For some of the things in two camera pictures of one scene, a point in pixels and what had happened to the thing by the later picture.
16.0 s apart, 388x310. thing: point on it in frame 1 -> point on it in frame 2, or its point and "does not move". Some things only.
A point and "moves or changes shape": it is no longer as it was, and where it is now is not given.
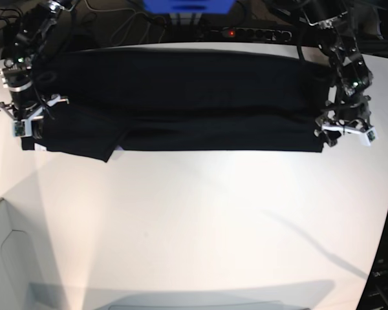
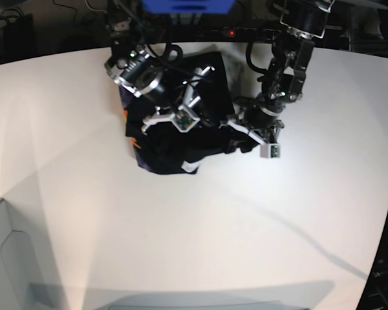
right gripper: x=344 y=119 -> x=262 y=124
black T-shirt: x=235 y=99 moves or changes shape
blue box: x=189 y=6 does not move
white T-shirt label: x=40 y=148 -> x=189 y=166
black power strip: x=255 y=33 does not move
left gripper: x=27 y=108 -> x=183 y=117
